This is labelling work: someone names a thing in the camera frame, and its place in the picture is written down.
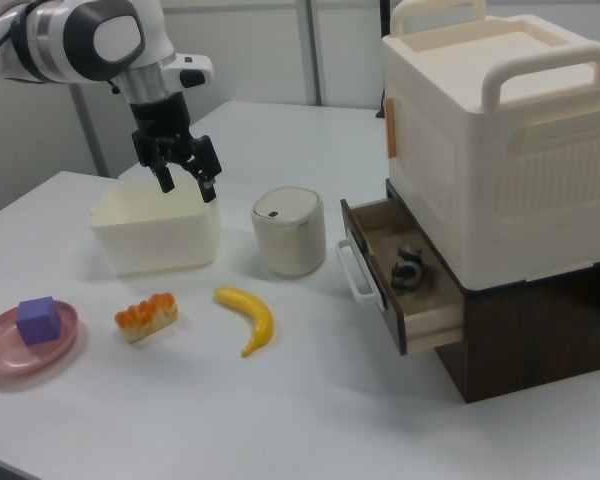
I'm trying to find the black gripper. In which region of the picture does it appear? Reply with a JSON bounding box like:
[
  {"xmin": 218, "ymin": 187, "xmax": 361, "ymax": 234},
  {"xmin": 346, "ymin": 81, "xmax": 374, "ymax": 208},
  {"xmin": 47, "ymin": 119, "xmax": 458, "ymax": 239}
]
[{"xmin": 128, "ymin": 94, "xmax": 224, "ymax": 204}]

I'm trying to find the brown drawer with white handle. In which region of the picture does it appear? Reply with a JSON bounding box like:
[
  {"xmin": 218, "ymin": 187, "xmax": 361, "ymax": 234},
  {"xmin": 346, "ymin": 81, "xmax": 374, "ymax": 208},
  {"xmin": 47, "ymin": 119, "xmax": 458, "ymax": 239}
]
[{"xmin": 335, "ymin": 197, "xmax": 466, "ymax": 356}]

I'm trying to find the cream open plastic container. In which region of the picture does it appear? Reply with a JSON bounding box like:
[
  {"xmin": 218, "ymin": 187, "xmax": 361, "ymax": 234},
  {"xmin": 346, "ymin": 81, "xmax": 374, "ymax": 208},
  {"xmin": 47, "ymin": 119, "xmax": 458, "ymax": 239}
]
[{"xmin": 89, "ymin": 175, "xmax": 221, "ymax": 278}]

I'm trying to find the cream lidded trash can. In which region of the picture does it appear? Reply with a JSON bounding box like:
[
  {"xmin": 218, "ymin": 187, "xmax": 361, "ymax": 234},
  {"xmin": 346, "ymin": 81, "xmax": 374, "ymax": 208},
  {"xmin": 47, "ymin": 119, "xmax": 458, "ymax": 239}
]
[{"xmin": 250, "ymin": 186, "xmax": 327, "ymax": 278}]

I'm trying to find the toy bread with orange glaze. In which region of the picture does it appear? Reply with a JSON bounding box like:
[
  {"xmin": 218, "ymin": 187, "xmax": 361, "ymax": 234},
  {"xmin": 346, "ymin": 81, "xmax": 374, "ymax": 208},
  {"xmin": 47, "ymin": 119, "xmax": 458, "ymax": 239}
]
[{"xmin": 114, "ymin": 292, "xmax": 179, "ymax": 345}]

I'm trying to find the yellow toy banana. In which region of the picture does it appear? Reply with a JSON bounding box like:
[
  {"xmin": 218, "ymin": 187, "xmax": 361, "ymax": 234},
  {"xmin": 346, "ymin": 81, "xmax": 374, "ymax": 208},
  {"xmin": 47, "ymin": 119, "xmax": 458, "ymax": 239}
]
[{"xmin": 212, "ymin": 285, "xmax": 275, "ymax": 359}]

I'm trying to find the purple cube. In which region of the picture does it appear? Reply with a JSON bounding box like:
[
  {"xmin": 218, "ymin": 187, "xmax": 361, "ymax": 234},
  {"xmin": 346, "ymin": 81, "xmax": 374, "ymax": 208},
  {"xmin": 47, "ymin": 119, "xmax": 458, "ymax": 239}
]
[{"xmin": 15, "ymin": 296, "xmax": 63, "ymax": 347}]

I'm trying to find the black and white toy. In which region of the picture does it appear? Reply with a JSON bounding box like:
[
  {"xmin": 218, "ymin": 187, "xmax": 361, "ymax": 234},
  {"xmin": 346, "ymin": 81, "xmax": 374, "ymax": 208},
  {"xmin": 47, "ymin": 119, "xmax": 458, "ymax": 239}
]
[{"xmin": 389, "ymin": 244, "xmax": 426, "ymax": 292}]

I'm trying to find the pink plastic plate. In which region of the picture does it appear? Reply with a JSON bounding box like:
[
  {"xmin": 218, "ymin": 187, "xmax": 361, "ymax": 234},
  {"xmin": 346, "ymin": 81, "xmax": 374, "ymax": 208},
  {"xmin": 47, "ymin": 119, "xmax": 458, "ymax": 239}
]
[{"xmin": 0, "ymin": 299, "xmax": 80, "ymax": 379}]

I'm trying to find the cream plastic storage box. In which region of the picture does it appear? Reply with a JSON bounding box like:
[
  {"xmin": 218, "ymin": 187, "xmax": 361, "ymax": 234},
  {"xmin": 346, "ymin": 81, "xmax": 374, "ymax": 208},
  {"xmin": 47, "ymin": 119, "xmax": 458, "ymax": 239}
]
[{"xmin": 381, "ymin": 0, "xmax": 600, "ymax": 290}]

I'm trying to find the dark brown wooden cabinet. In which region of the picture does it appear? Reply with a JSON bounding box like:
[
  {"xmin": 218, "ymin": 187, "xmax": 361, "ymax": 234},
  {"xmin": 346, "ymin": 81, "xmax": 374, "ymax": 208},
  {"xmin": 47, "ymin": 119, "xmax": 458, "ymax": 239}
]
[{"xmin": 384, "ymin": 177, "xmax": 600, "ymax": 405}]

